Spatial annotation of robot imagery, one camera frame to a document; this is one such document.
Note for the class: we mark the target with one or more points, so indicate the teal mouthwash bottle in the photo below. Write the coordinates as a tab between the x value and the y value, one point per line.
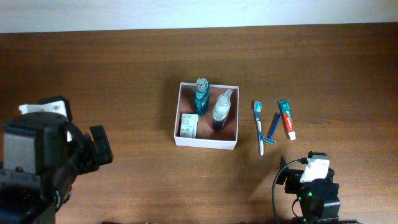
202	96

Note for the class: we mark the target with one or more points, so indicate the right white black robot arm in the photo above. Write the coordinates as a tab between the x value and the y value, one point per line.
319	203

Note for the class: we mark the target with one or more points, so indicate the blue white toothbrush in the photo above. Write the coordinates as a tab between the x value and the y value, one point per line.
257	110

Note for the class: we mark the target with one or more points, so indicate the purple soap pump bottle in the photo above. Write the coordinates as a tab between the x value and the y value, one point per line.
221	110

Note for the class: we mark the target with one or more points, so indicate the green white soap box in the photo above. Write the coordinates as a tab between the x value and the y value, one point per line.
188	126

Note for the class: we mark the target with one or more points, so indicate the white open cardboard box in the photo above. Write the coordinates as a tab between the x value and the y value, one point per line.
226	138

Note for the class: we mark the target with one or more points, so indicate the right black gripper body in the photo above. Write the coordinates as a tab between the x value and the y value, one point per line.
292	182

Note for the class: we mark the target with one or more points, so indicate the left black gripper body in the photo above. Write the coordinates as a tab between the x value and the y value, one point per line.
101	144

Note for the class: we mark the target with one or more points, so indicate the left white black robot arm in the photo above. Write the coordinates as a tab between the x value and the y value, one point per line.
33	203

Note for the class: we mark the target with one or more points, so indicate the blue disposable razor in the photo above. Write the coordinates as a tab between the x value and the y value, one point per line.
269	139

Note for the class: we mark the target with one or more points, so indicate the red green toothpaste tube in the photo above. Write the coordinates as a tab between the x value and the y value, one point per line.
286	113

